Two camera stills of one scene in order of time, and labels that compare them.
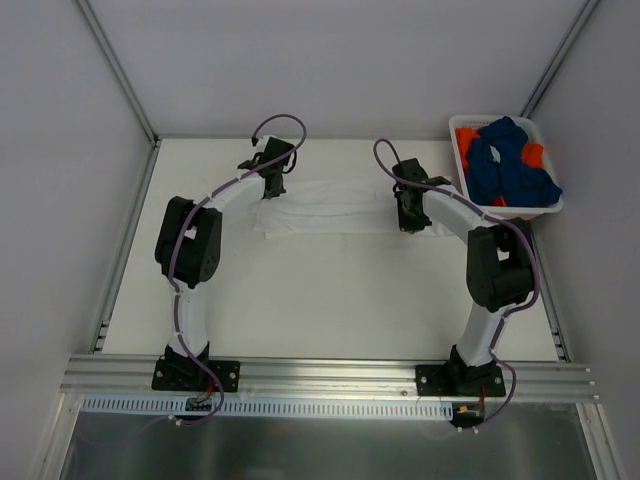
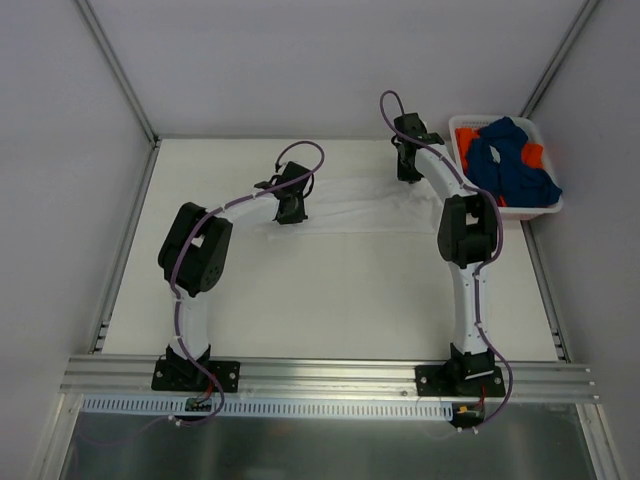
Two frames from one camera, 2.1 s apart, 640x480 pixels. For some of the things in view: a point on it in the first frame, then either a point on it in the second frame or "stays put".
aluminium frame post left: [120, 74] stays put
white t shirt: [333, 208] stays put
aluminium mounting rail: [130, 379] stays put
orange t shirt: [533, 154] stays put
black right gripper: [412, 216] → [407, 167]
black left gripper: [273, 185] → [291, 211]
